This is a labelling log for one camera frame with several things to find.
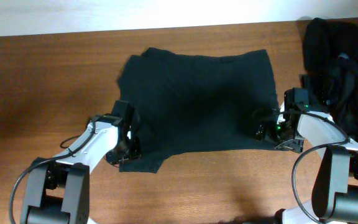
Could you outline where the black t-shirt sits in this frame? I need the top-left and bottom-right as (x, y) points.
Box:
(117, 48), (278, 173)

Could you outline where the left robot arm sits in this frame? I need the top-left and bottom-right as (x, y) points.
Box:
(19, 100), (141, 223)

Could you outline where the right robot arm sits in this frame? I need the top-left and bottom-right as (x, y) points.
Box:
(252, 88), (358, 223)

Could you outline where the pile of black clothes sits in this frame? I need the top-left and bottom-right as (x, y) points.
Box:
(303, 17), (358, 142)

